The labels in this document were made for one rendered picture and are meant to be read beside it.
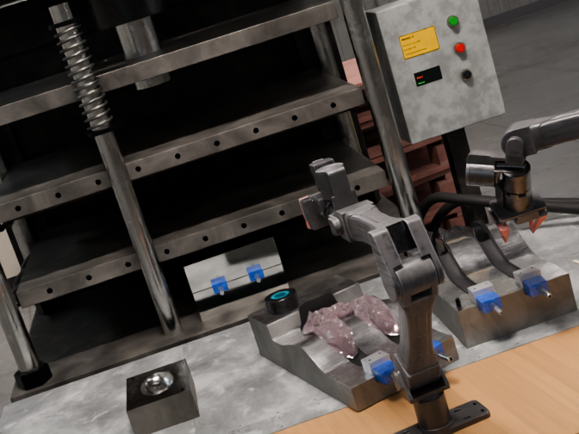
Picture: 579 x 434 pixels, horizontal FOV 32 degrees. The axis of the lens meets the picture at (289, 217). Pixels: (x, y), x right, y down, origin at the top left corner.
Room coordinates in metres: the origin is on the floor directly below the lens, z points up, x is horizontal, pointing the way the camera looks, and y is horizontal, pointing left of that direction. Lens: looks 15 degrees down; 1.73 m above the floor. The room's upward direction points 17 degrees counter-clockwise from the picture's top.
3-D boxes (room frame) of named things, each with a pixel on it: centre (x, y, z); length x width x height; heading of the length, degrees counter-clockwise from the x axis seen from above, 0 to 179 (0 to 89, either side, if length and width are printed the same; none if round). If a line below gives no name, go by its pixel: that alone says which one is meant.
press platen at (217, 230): (3.19, 0.28, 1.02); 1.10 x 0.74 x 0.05; 95
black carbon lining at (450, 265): (2.30, -0.38, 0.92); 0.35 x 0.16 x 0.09; 5
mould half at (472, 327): (2.31, -0.39, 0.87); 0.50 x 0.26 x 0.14; 5
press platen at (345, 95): (3.19, 0.28, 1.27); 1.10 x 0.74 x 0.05; 95
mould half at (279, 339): (2.20, -0.04, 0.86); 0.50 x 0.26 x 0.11; 22
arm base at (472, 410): (1.75, -0.15, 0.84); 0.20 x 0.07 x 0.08; 101
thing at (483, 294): (2.04, -0.35, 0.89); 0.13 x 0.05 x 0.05; 5
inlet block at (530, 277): (2.05, -0.46, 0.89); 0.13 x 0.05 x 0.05; 5
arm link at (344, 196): (1.93, -0.11, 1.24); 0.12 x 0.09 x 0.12; 12
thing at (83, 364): (3.14, 0.27, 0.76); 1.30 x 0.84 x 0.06; 95
